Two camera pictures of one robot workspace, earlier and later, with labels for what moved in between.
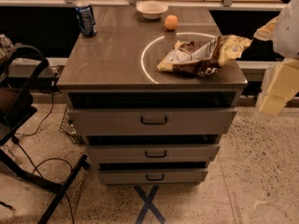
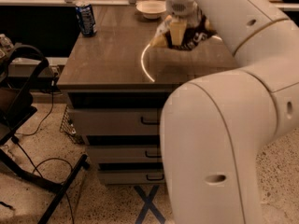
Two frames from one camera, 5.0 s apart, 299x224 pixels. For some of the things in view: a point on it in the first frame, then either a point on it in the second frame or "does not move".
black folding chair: x=21 y=68 does not move
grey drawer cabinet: x=143 y=125 does not move
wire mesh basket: x=68 y=128 does not move
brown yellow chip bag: x=205 y=57 → x=198 y=29
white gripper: x=288 y=35 → x=179 y=7
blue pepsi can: x=86 y=19 does not move
